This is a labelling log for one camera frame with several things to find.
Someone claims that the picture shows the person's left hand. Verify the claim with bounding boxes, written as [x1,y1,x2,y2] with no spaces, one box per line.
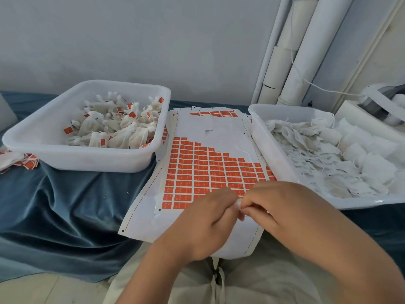
[158,187,241,263]

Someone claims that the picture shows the person's right hand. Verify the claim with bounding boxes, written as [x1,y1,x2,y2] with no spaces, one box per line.
[240,181,328,256]

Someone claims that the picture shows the person's left forearm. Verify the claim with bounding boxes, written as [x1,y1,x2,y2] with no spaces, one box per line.
[115,240,193,304]

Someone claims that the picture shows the person's right forearm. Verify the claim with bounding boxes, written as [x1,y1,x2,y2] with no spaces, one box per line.
[296,196,405,304]

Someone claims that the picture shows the grid of orange stickers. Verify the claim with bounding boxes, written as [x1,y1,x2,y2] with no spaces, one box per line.
[161,110,278,210]

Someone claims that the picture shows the white plastic tray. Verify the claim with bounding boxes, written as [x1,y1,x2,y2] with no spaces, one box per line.
[248,103,405,210]
[1,80,171,173]

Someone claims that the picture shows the person's beige trousers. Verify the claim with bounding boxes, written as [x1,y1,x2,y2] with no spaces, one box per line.
[104,229,325,304]

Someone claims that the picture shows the stack of white sticker sheets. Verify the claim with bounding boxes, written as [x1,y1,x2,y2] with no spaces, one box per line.
[118,106,279,261]

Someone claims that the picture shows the pile of empty white bags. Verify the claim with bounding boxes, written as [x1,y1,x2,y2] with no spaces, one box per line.
[265,114,405,199]

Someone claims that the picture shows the pile of tied labelled bags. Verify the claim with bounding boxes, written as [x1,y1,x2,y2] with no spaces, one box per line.
[63,91,165,150]

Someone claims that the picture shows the blue velvet cloth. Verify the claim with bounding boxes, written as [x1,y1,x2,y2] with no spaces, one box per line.
[0,90,405,284]

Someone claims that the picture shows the white insulated pipe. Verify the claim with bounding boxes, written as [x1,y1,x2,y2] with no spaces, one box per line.
[257,0,321,105]

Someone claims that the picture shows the thin white pipe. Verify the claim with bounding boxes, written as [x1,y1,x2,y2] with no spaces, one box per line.
[251,0,292,105]

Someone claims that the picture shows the thick white pipe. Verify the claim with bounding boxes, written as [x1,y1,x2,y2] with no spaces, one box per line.
[277,0,355,107]

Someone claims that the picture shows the heap of loose orange labels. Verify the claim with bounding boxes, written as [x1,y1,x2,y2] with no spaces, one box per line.
[0,150,40,174]

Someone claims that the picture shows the white cord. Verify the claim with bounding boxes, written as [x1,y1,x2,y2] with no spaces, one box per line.
[289,0,366,98]

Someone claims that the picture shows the white wall conduit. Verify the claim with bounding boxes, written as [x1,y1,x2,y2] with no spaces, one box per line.
[331,0,405,113]

